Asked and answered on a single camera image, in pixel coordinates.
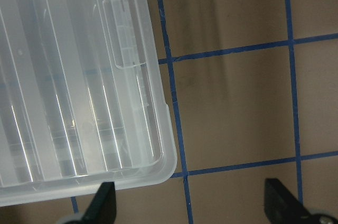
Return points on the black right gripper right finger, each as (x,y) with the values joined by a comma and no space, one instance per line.
(281,207)

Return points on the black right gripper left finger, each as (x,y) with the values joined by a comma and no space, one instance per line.
(103,208)

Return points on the clear plastic box lid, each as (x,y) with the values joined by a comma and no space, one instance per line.
(82,100)

